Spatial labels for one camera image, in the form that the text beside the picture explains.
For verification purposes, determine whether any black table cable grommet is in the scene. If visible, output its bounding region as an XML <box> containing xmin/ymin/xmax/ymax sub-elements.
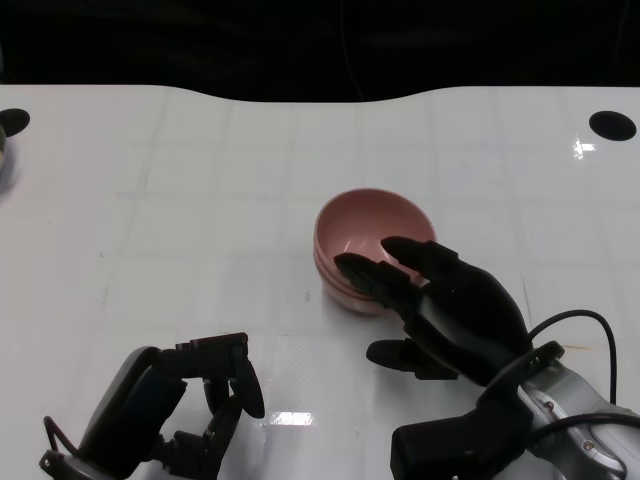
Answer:
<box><xmin>588</xmin><ymin>110</ymin><xmax>638</xmax><ymax>142</ymax></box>
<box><xmin>0</xmin><ymin>107</ymin><xmax>31</xmax><ymax>136</ymax></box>

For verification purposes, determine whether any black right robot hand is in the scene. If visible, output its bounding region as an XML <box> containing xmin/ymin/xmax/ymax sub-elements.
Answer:
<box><xmin>333</xmin><ymin>236</ymin><xmax>534</xmax><ymax>387</ymax></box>

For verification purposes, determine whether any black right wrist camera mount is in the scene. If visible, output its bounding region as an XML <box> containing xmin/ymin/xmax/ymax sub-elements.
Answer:
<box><xmin>389</xmin><ymin>341</ymin><xmax>566</xmax><ymax>480</ymax></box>

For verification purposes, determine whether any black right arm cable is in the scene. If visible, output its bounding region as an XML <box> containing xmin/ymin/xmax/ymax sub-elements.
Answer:
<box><xmin>527</xmin><ymin>309</ymin><xmax>640</xmax><ymax>441</ymax></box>

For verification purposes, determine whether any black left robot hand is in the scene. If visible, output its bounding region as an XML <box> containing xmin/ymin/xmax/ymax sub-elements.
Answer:
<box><xmin>77</xmin><ymin>332</ymin><xmax>266</xmax><ymax>480</ymax></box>

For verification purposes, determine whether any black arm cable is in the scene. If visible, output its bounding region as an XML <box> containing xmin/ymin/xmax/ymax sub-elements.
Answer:
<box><xmin>527</xmin><ymin>309</ymin><xmax>640</xmax><ymax>441</ymax></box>
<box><xmin>42</xmin><ymin>415</ymin><xmax>81</xmax><ymax>457</ymax></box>

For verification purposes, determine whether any pink plastic bowl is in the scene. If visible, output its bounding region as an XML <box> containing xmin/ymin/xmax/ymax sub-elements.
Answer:
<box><xmin>314</xmin><ymin>187</ymin><xmax>437</xmax><ymax>284</ymax></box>
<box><xmin>313</xmin><ymin>249</ymin><xmax>381</xmax><ymax>301</ymax></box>
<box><xmin>319</xmin><ymin>272</ymin><xmax>389</xmax><ymax>317</ymax></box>

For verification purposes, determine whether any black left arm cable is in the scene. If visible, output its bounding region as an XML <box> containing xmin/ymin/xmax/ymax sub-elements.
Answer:
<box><xmin>42</xmin><ymin>415</ymin><xmax>81</xmax><ymax>457</ymax></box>

